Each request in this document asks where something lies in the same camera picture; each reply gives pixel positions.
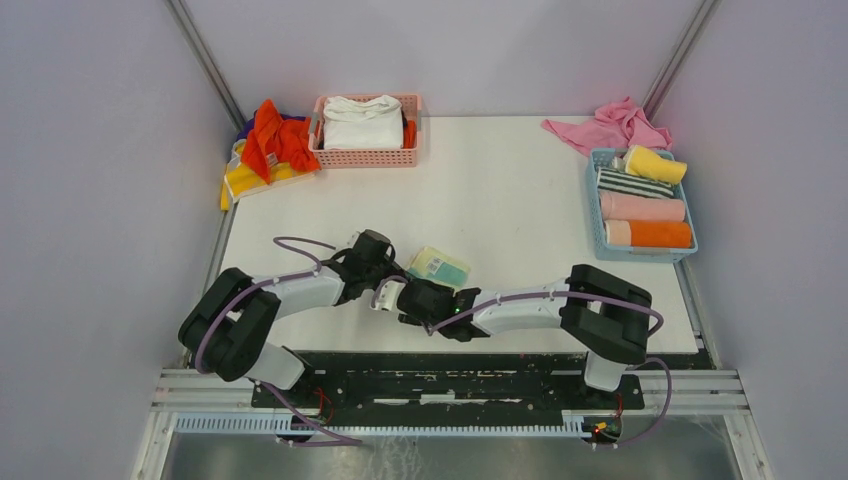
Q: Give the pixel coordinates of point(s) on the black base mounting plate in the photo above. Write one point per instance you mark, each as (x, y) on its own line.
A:
(434, 390)

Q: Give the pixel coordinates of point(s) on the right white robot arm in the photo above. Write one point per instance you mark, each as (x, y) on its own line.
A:
(611, 317)

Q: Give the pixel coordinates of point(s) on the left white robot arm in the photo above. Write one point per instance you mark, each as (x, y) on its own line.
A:
(227, 331)

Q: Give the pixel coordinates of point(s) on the yellow green teal towel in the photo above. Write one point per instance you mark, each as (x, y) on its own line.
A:
(434, 265)

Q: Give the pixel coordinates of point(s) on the rolled yellow towel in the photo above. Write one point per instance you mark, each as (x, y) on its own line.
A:
(644, 162)

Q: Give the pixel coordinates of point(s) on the white folded cloth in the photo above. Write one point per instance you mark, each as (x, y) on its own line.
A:
(371, 124)

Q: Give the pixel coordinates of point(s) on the aluminium corner rail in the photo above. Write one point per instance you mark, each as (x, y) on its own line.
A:
(682, 49)
(184, 20)

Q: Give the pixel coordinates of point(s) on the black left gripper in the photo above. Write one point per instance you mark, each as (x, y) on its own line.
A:
(394, 269)

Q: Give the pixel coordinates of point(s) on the rolled pink towel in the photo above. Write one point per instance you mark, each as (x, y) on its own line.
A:
(618, 206)

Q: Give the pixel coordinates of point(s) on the orange cloth in pink basket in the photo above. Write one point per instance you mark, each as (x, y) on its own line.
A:
(409, 134)

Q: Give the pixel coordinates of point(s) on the aluminium corner rail left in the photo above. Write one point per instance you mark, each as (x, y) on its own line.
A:
(184, 20)

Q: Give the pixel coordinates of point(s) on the blue perforated basket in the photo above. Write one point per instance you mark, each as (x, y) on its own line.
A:
(611, 158)

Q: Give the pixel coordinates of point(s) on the pink perforated basket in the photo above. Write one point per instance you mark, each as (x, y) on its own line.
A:
(366, 158)

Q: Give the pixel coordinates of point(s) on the rolled striped towel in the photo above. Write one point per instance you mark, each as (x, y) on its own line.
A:
(612, 180)

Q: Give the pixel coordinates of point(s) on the orange red towel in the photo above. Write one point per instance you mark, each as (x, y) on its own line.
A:
(276, 140)

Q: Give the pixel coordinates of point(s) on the pink crumpled towel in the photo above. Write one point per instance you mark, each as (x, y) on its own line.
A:
(617, 125)

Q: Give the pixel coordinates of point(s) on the aluminium corner rail right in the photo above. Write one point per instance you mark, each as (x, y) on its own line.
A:
(682, 49)

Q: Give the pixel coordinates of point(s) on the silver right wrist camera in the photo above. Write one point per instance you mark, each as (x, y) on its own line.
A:
(385, 298)

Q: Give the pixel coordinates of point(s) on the rolled orange towel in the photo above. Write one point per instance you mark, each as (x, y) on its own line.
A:
(648, 234)

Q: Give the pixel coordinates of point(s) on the purple cloth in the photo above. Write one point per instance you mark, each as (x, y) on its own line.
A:
(249, 125)

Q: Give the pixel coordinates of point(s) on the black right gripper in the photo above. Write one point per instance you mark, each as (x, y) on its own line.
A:
(438, 287)

